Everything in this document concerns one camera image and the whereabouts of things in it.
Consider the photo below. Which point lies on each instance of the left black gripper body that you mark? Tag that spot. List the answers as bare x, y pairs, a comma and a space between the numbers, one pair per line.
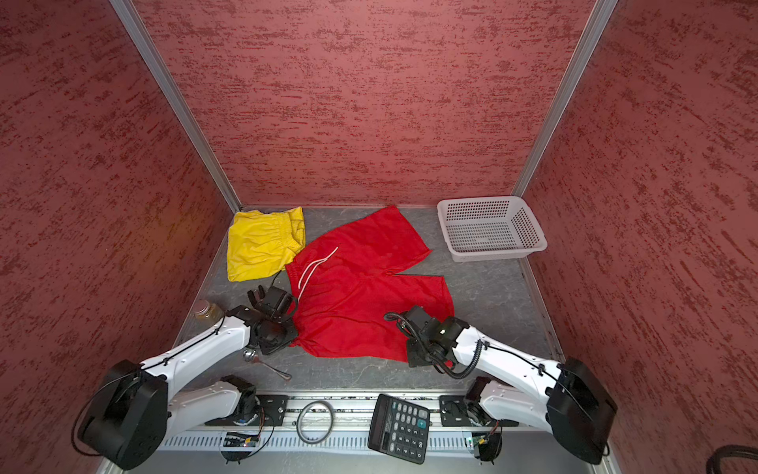
280, 336

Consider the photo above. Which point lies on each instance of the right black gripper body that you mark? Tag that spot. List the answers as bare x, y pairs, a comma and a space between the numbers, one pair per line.
420, 355

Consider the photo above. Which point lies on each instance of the red shorts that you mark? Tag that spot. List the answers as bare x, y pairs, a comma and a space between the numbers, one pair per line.
348, 279

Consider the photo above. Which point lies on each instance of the yellow shorts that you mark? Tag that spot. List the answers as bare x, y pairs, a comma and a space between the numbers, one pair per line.
262, 244

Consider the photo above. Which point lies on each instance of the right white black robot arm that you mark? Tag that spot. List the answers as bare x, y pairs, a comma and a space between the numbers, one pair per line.
563, 398

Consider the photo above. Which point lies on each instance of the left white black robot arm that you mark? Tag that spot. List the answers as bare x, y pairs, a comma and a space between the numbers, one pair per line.
139, 405

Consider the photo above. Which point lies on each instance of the metal spoon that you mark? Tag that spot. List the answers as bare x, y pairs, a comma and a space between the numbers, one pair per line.
252, 357

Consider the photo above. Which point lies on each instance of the small brown glass jar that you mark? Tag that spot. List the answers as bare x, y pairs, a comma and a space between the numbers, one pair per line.
207, 311

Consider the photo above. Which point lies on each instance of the black calculator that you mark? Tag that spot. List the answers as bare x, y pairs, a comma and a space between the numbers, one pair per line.
399, 429

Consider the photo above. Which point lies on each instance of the white plastic basket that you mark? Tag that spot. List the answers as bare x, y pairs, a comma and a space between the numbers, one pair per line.
489, 229

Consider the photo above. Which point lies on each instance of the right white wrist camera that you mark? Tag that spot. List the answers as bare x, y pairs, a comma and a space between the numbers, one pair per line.
433, 331

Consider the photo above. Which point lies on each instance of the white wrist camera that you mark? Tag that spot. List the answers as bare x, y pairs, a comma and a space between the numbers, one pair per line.
278, 304
433, 331

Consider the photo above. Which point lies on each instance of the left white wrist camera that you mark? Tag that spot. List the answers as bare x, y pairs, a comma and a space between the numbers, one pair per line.
278, 304

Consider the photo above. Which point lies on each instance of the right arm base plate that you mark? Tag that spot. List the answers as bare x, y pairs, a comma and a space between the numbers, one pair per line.
458, 411

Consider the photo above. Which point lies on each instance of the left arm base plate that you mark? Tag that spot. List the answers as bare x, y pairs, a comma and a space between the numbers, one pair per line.
271, 411

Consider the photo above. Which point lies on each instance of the aluminium front frame rail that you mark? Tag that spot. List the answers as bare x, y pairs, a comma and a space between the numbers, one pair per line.
337, 422

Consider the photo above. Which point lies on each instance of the left circuit board with wires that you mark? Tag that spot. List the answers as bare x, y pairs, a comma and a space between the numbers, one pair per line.
244, 446

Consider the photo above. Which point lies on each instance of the circuit board with wires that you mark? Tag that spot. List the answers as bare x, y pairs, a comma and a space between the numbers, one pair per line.
486, 447
244, 446

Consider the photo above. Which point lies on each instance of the right circuit board with wires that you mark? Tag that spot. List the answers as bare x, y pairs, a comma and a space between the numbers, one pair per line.
486, 447

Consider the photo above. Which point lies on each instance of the left aluminium corner post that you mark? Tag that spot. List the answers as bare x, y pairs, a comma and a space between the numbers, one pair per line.
138, 33

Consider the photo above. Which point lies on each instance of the aluminium corner post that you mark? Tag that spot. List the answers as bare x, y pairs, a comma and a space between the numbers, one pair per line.
138, 33
594, 28

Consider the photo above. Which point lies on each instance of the right aluminium corner post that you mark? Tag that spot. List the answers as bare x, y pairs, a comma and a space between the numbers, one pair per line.
594, 28

